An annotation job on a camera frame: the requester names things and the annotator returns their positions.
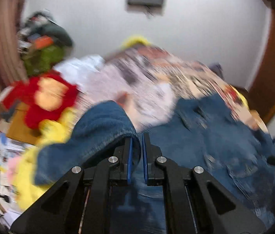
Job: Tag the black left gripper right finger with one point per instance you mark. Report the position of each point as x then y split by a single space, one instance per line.
194 201

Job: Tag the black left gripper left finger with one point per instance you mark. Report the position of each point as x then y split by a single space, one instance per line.
79 201

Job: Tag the blue denim jacket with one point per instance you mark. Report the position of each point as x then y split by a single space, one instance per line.
201 132

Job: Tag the pile of clutter clothes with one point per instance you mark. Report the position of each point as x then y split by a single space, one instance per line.
39 24

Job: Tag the yellow cloth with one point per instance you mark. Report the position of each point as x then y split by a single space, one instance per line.
23 179

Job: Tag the brown cardboard box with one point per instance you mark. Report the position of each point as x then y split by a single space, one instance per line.
18 130

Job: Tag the red plush toy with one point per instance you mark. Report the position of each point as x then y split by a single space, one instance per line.
46 96

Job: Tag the purple grey bag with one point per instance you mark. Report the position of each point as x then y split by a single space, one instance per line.
217 69

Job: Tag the patterned printed bed cover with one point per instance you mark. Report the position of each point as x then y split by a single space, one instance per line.
148 81

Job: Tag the white cloth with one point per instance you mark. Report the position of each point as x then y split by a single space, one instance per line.
78 71

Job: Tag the green storage bag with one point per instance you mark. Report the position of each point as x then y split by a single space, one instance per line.
40 61

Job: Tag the orange box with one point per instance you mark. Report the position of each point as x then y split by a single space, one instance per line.
43 42

